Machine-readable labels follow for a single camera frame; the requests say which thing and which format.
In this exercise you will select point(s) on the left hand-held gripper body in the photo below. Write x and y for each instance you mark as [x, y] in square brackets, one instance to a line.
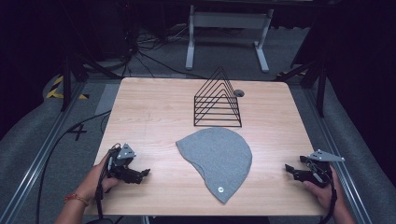
[122, 161]

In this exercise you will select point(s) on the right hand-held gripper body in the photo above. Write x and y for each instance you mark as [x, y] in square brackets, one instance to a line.
[317, 169]

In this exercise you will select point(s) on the person's right hand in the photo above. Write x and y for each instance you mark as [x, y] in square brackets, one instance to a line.
[325, 194]

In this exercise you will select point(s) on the person's left hand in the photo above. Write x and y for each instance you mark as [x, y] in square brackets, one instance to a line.
[93, 180]

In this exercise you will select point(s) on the grey knit hat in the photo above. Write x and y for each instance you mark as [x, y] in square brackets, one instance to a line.
[218, 158]

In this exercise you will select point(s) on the black metal stand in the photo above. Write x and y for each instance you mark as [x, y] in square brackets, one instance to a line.
[67, 81]
[320, 84]

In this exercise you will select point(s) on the grey round table grommet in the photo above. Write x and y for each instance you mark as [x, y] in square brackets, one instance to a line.
[239, 93]

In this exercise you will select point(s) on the yellow and black floor tape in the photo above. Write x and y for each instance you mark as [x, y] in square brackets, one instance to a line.
[57, 90]

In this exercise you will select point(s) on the aluminium floor rail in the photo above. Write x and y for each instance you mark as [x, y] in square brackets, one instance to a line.
[37, 161]
[339, 149]

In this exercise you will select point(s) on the white metal desk frame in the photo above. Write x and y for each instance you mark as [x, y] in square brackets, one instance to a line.
[229, 20]

